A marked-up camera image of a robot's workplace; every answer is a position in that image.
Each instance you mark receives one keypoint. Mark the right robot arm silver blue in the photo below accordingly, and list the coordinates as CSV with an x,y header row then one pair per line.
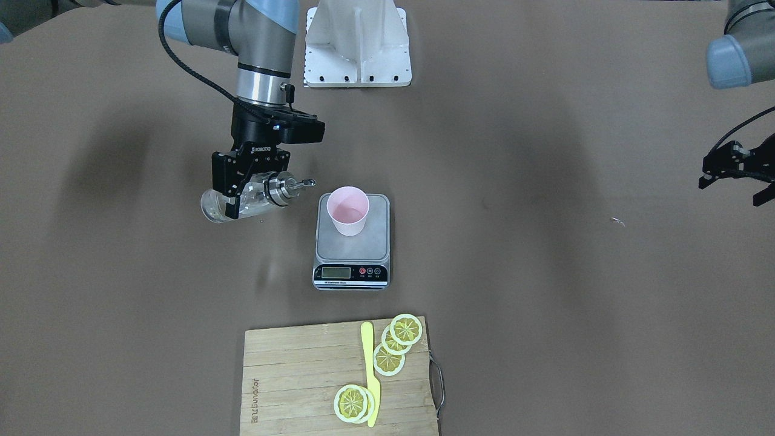
x,y
260,34

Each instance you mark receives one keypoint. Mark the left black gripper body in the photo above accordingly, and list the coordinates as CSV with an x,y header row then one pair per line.
x,y
728,165

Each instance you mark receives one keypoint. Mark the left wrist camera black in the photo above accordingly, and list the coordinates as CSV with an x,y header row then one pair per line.
x,y
734,160

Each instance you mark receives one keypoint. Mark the silver kitchen scale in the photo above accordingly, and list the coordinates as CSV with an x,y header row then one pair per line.
x,y
359,262

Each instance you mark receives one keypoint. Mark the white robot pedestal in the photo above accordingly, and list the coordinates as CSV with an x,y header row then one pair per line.
x,y
357,44

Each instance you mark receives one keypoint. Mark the yellow plastic knife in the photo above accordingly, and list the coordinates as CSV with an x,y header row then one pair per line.
x,y
372,382

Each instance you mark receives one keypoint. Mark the lemon slice near handle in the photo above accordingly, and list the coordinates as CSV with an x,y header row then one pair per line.
x,y
354,404

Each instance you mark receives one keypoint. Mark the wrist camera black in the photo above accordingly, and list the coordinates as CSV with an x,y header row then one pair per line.
x,y
734,160
295,127

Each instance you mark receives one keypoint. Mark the pink cup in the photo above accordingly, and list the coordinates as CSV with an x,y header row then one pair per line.
x,y
348,207

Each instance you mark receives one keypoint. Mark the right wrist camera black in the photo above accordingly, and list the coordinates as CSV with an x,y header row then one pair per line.
x,y
295,127

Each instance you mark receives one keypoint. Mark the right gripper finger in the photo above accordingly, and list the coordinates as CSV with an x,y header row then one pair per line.
x,y
252,200
224,177

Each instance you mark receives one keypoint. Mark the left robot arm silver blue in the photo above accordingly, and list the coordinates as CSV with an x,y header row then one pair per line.
x,y
743,56

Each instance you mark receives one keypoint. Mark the wooden cutting board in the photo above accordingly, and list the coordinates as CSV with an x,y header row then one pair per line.
x,y
291,375

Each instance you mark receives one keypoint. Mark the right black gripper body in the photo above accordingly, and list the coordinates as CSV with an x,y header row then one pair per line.
x,y
249,131

